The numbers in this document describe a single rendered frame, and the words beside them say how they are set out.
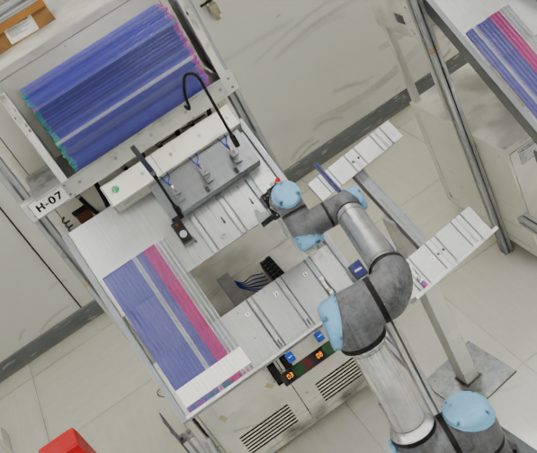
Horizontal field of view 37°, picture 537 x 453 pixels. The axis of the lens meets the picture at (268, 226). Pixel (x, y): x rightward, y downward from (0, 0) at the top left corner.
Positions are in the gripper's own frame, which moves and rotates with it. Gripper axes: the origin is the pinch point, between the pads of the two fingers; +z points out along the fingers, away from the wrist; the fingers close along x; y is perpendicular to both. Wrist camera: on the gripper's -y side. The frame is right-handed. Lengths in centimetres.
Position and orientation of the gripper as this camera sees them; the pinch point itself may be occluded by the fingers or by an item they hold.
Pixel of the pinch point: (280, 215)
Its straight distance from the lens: 248.5
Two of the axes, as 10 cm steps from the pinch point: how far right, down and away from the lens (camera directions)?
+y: -5.7, -8.2, 0.5
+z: -0.7, 1.0, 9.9
